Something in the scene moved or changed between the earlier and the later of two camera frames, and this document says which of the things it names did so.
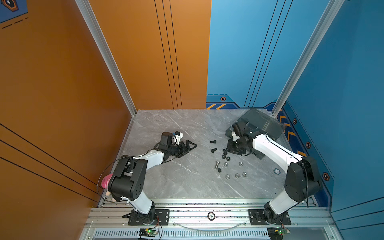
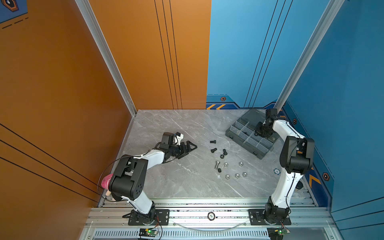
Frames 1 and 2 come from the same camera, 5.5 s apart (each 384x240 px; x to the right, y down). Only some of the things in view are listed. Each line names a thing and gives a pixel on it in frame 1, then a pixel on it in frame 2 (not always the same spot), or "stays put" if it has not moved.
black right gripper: x=230 y=148 to x=257 y=130
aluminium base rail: x=210 y=219 stays put
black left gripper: x=187 y=148 stays put
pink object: x=105 y=181 stays put
